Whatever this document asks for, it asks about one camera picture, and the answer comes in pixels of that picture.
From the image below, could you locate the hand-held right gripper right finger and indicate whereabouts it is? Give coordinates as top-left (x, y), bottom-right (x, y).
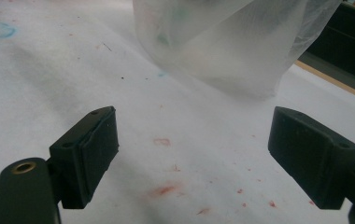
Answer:
top-left (267, 105), bottom-right (355, 210)

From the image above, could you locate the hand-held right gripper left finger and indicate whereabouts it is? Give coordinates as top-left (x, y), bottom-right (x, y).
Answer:
top-left (49, 105), bottom-right (120, 210)

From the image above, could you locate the translucent white plastic bag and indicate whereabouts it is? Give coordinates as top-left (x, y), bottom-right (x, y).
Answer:
top-left (132, 0), bottom-right (344, 101)

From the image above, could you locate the dark cabinet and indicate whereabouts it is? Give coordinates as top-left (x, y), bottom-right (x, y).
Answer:
top-left (296, 1), bottom-right (355, 101)

